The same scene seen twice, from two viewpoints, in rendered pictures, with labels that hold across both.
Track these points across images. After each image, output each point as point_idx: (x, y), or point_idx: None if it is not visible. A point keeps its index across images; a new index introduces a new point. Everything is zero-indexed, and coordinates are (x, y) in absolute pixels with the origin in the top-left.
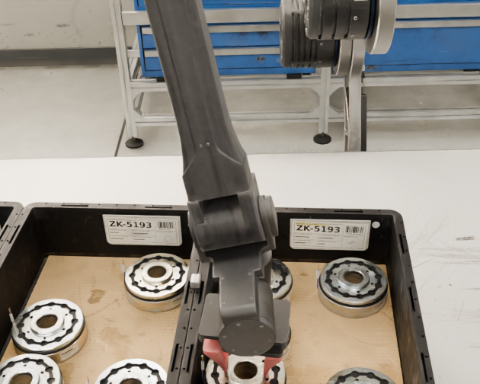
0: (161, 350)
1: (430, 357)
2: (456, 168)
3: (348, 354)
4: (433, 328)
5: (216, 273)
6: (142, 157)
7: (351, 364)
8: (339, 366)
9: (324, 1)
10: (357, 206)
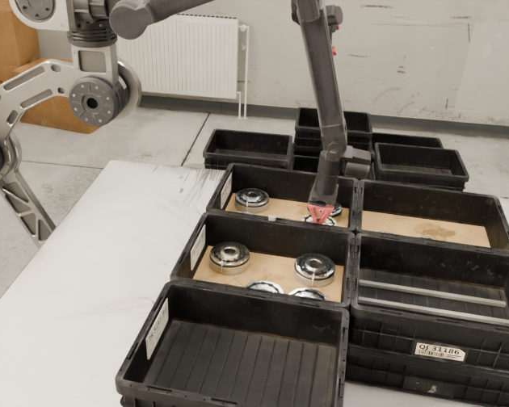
0: (278, 264)
1: None
2: (119, 178)
3: (290, 212)
4: None
5: (350, 157)
6: None
7: (296, 212)
8: (297, 216)
9: (117, 95)
10: (134, 216)
